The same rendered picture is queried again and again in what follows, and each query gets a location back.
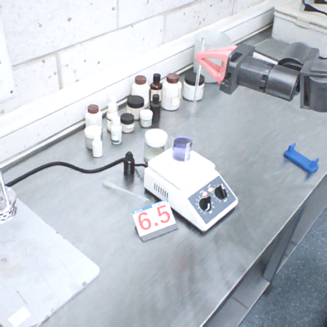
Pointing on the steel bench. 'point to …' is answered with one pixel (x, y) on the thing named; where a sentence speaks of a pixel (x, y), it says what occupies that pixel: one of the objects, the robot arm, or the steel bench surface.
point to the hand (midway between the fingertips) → (200, 57)
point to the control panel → (218, 205)
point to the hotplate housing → (181, 197)
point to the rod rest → (301, 159)
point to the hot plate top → (163, 163)
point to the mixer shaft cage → (7, 202)
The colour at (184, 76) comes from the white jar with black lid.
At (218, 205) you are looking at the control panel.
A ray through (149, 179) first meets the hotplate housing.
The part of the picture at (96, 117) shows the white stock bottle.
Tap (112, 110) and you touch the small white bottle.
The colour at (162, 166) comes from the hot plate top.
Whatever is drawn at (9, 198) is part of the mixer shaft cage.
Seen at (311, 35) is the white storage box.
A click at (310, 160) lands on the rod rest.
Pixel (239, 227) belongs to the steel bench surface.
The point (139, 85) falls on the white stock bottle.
